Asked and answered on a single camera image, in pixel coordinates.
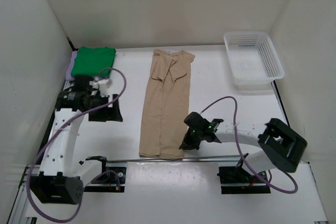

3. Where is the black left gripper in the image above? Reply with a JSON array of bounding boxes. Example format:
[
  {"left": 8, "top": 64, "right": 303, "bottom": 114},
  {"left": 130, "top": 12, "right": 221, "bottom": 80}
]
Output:
[{"left": 86, "top": 93, "right": 123, "bottom": 122}]

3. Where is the purple t shirt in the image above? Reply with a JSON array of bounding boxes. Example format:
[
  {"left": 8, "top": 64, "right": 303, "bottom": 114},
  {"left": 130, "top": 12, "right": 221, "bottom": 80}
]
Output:
[{"left": 65, "top": 50, "right": 78, "bottom": 81}]

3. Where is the beige t shirt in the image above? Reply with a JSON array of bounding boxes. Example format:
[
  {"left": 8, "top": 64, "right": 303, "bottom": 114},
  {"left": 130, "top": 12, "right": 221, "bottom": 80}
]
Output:
[{"left": 139, "top": 49, "right": 195, "bottom": 159}]

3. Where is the green t shirt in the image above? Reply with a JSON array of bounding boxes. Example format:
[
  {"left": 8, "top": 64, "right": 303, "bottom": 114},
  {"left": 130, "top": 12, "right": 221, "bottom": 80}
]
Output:
[{"left": 70, "top": 47, "right": 116, "bottom": 78}]

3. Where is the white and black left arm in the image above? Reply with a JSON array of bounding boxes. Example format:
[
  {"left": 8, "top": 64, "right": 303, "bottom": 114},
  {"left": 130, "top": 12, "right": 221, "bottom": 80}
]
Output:
[{"left": 29, "top": 75, "right": 123, "bottom": 205}]

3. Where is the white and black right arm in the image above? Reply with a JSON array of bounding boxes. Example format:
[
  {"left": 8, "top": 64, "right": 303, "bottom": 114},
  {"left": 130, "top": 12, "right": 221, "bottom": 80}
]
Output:
[{"left": 180, "top": 112, "right": 307, "bottom": 182}]

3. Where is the white plastic basket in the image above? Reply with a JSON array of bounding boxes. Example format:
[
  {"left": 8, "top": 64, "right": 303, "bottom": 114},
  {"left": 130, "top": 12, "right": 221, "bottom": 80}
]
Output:
[{"left": 223, "top": 31, "right": 285, "bottom": 90}]

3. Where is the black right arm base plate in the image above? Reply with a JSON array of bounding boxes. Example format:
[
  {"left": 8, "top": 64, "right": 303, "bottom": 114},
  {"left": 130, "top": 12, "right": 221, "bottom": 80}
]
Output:
[{"left": 217, "top": 166, "right": 271, "bottom": 195}]

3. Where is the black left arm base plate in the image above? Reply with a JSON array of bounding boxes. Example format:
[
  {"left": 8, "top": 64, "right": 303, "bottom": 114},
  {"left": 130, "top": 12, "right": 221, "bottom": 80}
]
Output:
[{"left": 84, "top": 163, "right": 127, "bottom": 193}]

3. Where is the aluminium table edge rail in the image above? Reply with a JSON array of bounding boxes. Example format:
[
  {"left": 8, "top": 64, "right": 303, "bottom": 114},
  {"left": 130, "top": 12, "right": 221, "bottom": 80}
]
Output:
[{"left": 104, "top": 154, "right": 299, "bottom": 164}]

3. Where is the aluminium left frame rail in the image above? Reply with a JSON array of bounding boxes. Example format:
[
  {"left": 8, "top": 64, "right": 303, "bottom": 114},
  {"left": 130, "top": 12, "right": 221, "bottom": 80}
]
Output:
[{"left": 7, "top": 48, "right": 82, "bottom": 224}]

